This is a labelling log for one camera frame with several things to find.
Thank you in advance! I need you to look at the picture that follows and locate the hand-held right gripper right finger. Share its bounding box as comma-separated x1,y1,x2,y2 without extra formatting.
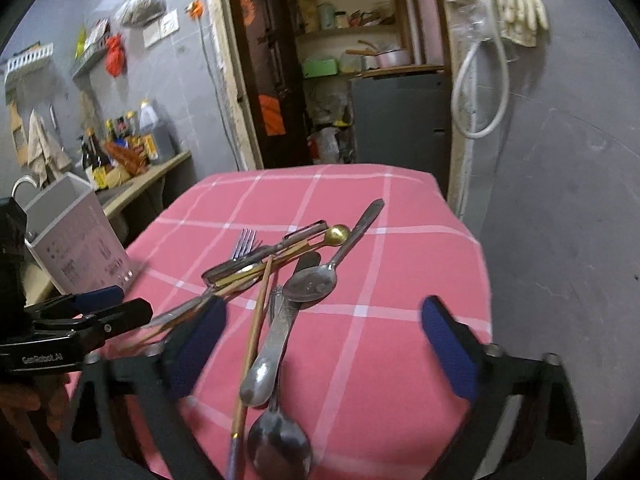
421,296,587,480

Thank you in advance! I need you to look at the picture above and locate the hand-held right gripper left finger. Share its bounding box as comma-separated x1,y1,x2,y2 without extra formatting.
57,297,228,480

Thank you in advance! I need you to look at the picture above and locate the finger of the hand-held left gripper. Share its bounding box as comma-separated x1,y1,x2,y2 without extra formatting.
27,298,153,337
22,285,125,318

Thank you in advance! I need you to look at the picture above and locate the steel cutlery piece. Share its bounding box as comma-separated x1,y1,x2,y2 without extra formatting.
141,272,261,331

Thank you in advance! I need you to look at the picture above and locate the wooden chopstick purple end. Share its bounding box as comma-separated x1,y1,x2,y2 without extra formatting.
226,255,275,480

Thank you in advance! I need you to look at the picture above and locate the grey perforated utensil holder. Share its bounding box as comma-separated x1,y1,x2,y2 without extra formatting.
24,172,135,296

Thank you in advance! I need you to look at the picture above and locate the steel peeler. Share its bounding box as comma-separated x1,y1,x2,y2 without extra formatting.
201,219,330,291

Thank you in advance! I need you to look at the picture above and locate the steel fork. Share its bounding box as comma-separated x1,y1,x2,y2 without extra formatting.
220,228,264,271

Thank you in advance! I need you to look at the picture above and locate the steel spoon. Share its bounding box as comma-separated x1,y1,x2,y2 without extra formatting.
281,198,386,304
246,285,313,480

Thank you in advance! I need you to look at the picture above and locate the gold spoon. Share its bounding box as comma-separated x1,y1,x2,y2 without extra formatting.
215,224,352,293

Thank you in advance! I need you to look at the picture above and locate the person's left hand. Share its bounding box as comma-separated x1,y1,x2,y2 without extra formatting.
0,374,71,453

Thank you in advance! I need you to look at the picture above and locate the steel faucet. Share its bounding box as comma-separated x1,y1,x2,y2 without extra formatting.
12,175,38,201

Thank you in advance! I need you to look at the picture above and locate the beige hanging towel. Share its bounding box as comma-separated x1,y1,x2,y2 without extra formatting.
27,110,73,181

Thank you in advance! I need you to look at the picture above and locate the pink plaid tablecloth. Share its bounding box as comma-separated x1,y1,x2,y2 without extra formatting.
65,164,493,480

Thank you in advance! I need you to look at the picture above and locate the dark sauce bottle black cap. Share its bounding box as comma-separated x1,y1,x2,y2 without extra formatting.
79,136,93,181

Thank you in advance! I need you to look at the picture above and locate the hanging beige utensil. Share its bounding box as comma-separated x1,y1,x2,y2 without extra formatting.
7,100,28,166

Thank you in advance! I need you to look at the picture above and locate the dark sauce bottle orange cap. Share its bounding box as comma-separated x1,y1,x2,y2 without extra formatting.
86,127,112,188

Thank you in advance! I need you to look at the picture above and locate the yellow sponge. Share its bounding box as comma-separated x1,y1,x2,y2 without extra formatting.
105,165,132,188

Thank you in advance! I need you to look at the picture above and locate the beige kitchen counter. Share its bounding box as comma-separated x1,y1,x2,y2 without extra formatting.
22,150,193,306

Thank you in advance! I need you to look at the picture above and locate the red-brown food packet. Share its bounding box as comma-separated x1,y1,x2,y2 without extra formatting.
107,142,151,176

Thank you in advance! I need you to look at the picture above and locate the large dark sauce jug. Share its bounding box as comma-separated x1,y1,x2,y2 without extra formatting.
139,100,176,165

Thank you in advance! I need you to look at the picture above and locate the red hanging bag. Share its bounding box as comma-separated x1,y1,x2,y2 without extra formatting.
105,34,126,78

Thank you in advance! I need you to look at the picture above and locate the white red packet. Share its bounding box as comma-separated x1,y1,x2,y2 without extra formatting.
85,19,111,51

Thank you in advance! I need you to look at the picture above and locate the grey small refrigerator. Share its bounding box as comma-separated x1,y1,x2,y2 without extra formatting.
350,72,453,196

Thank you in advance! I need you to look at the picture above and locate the pile of plastic bags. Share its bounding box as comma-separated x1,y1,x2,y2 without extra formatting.
305,80,353,163

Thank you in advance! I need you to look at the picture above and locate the dark brown door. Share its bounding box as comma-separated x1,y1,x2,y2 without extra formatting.
227,0,306,168

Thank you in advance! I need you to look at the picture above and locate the wooden board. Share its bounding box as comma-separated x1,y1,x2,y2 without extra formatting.
352,64,446,78

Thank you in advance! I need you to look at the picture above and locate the aluminium pot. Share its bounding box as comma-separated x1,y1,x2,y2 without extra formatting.
375,49,411,68

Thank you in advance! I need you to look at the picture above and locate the green box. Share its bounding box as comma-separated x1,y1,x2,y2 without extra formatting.
301,58,340,78

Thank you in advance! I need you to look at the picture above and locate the clear plastic bag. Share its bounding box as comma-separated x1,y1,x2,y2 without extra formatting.
450,0,493,41

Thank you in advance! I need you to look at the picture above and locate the wooden pantry shelf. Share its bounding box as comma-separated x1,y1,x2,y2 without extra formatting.
282,0,416,68

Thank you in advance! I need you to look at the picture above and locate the white wall rack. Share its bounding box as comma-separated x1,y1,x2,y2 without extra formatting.
2,42,55,73

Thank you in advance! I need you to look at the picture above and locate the wire wall shelf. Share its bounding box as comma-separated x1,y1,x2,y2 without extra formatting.
70,47,108,81

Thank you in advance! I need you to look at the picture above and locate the white hose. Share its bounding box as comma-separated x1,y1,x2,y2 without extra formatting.
450,0,511,141

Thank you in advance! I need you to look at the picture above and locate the cream door frame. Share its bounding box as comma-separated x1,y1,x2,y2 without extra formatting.
205,0,473,221

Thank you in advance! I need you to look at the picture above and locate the white wall switch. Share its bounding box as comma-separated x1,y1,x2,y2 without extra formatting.
142,10,181,48

